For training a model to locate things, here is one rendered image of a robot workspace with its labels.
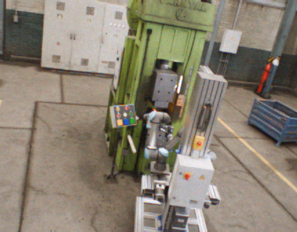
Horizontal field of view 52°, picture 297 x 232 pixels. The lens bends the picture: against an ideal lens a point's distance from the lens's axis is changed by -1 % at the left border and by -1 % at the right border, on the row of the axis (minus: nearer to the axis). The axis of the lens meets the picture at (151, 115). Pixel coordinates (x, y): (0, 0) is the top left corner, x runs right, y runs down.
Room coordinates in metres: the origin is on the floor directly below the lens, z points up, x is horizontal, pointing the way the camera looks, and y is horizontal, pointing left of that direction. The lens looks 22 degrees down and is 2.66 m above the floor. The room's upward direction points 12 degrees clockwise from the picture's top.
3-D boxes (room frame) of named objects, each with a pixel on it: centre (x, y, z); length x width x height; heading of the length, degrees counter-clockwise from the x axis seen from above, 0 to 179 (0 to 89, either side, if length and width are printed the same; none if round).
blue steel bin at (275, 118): (7.11, -3.03, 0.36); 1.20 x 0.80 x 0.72; 26
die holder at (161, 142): (4.34, -0.09, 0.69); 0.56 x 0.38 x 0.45; 18
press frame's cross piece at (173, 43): (4.47, -0.04, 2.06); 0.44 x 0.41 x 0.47; 18
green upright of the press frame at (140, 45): (4.37, 0.28, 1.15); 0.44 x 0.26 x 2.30; 18
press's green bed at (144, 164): (4.34, -0.09, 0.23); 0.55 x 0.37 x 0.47; 18
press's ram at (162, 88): (4.33, -0.08, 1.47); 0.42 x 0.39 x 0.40; 18
